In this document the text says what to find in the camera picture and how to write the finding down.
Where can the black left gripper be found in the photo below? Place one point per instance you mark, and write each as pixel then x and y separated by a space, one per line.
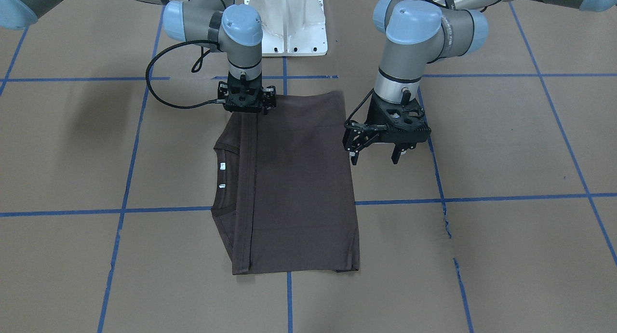
pixel 375 114

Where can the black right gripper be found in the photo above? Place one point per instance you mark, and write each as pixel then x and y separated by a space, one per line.
pixel 269 97

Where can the dark brown t-shirt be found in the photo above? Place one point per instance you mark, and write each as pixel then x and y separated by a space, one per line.
pixel 284 200

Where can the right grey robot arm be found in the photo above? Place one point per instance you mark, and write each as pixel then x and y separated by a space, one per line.
pixel 214 25

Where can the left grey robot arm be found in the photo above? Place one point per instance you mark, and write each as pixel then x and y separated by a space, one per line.
pixel 420 32

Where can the blue tape vertical line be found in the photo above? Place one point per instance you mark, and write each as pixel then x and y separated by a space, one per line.
pixel 439 175
pixel 289 275
pixel 122 214

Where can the blue tape lower horizontal line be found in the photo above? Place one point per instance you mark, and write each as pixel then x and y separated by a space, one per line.
pixel 503 75

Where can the blue tape horizontal line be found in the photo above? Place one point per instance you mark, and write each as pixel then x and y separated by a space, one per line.
pixel 358 203
pixel 503 75

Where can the blue tape centre vertical line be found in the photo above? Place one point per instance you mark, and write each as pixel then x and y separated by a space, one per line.
pixel 289 275

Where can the blue tape upper horizontal line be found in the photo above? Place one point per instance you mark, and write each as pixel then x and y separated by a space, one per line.
pixel 358 203

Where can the blue tape far line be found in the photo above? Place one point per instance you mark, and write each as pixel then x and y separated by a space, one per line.
pixel 13 60
pixel 564 140

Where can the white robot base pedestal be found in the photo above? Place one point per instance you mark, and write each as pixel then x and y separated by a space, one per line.
pixel 292 27

